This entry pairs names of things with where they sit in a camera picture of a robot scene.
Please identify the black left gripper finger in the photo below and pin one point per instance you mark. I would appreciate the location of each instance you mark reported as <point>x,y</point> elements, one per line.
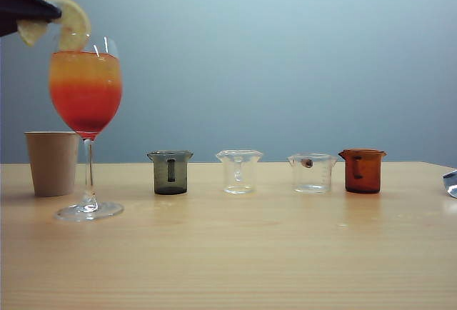
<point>21,6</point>

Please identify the beige paper cup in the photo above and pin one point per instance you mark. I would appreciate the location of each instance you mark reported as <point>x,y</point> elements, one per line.
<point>51,167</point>

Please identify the clear object at right edge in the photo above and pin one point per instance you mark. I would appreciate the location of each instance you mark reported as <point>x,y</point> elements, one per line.
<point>451,183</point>

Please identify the clear glass measuring cup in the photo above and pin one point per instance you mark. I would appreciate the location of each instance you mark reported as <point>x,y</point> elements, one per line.
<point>239,188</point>

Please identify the wine glass with orange cocktail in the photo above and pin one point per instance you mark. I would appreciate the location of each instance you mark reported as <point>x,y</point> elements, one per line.
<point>85,92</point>

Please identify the amber glass measuring cup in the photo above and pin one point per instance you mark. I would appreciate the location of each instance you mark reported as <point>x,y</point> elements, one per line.
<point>367,174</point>

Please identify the yellow lemon slice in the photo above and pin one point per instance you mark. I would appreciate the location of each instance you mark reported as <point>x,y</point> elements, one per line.
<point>75,20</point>

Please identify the smoky grey glass measuring cup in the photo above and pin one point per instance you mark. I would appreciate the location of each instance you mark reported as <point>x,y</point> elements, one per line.
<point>178,178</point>

